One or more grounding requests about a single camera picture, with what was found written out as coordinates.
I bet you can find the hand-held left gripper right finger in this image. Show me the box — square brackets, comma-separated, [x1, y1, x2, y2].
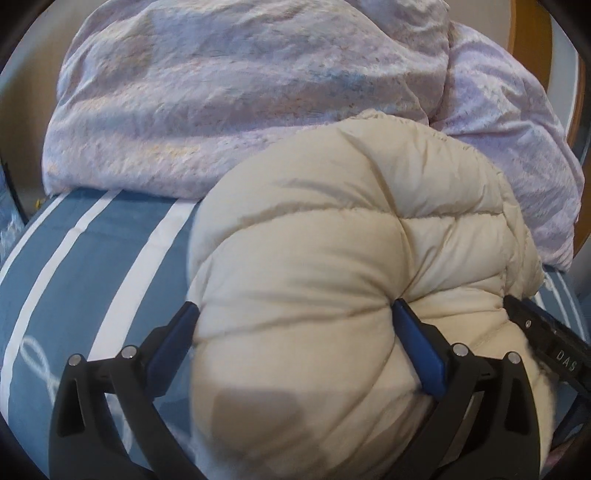
[392, 298, 541, 480]

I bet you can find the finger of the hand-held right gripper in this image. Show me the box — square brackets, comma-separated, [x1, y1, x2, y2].
[503, 295, 552, 354]

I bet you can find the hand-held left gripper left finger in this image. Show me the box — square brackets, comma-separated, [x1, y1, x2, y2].
[48, 301, 201, 480]

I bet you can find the cream quilted down jacket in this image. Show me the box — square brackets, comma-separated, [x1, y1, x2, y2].
[187, 108, 561, 480]

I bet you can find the blue white-striped bedsheet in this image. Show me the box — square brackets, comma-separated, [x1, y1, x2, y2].
[0, 187, 591, 480]

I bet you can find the lavender crinkled quilt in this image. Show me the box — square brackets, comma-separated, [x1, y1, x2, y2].
[41, 0, 585, 273]

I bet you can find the orange wooden frame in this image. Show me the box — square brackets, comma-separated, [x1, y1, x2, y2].
[508, 0, 591, 167]

